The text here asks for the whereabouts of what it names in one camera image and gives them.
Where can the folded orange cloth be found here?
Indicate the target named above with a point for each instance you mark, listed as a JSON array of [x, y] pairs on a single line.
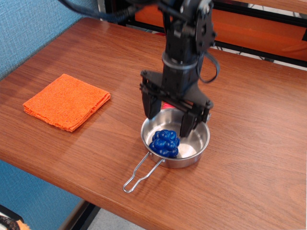
[[66, 103]]

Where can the blue plastic grape bunch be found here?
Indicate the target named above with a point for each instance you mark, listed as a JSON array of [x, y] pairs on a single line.
[[165, 143]]

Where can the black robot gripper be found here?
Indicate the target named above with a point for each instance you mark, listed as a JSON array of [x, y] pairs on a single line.
[[178, 86]]

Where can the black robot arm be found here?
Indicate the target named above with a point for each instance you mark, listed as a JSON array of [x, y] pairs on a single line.
[[189, 33]]

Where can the black table leg frame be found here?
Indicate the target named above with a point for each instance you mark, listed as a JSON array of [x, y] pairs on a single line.
[[81, 217]]

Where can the stainless steel pan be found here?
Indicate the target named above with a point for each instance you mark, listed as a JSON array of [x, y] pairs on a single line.
[[190, 149]]

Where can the fork with pink handle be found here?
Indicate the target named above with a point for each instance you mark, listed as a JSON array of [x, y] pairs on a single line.
[[167, 105]]

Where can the orange object bottom left corner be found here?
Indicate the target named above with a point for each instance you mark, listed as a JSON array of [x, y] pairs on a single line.
[[8, 223]]

